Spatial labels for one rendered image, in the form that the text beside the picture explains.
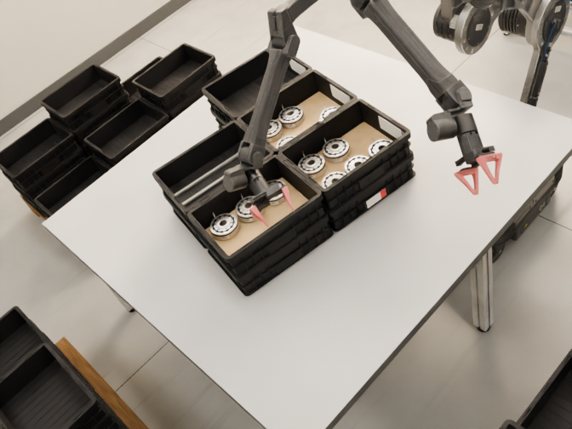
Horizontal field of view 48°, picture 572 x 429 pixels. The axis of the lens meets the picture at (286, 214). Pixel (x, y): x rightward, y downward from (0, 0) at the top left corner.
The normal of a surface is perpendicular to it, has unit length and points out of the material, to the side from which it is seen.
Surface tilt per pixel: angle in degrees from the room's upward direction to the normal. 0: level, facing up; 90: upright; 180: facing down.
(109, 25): 90
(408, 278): 0
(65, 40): 90
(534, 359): 0
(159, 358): 0
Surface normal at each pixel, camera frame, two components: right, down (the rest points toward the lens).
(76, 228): -0.24, -0.65
